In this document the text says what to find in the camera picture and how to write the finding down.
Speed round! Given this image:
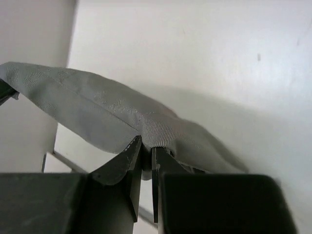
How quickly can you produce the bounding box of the grey pleated skirt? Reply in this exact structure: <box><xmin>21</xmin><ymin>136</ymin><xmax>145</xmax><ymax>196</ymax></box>
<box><xmin>0</xmin><ymin>62</ymin><xmax>248</xmax><ymax>174</ymax></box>

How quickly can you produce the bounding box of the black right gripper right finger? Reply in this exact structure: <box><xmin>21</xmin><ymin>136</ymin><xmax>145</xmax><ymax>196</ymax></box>
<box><xmin>152</xmin><ymin>148</ymin><xmax>297</xmax><ymax>234</ymax></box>

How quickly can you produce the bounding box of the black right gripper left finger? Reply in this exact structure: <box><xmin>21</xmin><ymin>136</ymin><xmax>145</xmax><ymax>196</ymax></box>
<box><xmin>0</xmin><ymin>136</ymin><xmax>142</xmax><ymax>234</ymax></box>

